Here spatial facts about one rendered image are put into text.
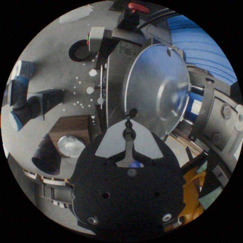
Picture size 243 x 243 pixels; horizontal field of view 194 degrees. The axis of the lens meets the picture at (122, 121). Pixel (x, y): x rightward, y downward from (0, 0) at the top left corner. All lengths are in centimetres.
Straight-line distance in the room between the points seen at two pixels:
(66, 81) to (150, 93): 90
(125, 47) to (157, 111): 24
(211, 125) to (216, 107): 4
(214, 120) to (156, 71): 17
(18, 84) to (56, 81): 66
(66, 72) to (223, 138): 112
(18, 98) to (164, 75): 52
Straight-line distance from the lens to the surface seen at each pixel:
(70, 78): 94
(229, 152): 27
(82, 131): 66
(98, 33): 34
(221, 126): 21
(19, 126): 47
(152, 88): 15
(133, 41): 35
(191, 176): 54
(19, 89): 43
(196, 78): 52
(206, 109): 25
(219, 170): 25
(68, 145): 76
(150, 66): 15
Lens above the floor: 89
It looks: 54 degrees down
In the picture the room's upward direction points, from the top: 140 degrees clockwise
